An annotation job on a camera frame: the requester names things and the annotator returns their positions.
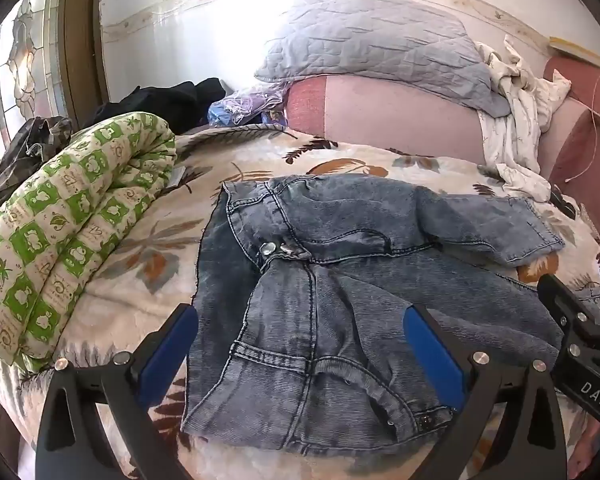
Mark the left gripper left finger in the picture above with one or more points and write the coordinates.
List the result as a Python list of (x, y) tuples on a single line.
[(72, 443)]

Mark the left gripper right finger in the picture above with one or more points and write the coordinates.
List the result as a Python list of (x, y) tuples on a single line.
[(530, 441)]

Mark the blue denim jeans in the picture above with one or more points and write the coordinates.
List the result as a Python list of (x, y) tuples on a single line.
[(302, 284)]

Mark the black clothing pile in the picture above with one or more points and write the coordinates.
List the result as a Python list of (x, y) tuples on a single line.
[(184, 106)]

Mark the small black object on bed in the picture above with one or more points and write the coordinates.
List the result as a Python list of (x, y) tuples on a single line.
[(559, 201)]

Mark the red pink headboard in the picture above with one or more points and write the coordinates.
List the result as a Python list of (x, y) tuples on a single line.
[(569, 151)]

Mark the white crumpled garment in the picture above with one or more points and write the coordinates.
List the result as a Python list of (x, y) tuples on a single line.
[(511, 143)]

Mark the leaf print blanket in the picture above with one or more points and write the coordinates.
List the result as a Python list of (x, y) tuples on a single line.
[(154, 269)]

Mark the green white rolled quilt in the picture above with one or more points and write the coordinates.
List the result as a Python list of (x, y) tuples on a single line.
[(59, 227)]

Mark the yellow book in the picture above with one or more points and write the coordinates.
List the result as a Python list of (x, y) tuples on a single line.
[(574, 50)]

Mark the pink bolster cushion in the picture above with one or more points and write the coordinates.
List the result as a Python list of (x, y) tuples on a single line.
[(384, 114)]

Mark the camouflage garment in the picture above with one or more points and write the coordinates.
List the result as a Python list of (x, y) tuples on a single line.
[(36, 142)]

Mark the grey quilted pillow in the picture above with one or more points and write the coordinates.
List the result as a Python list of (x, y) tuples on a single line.
[(398, 40)]

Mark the stained glass window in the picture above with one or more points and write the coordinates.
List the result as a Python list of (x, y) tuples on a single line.
[(30, 75)]

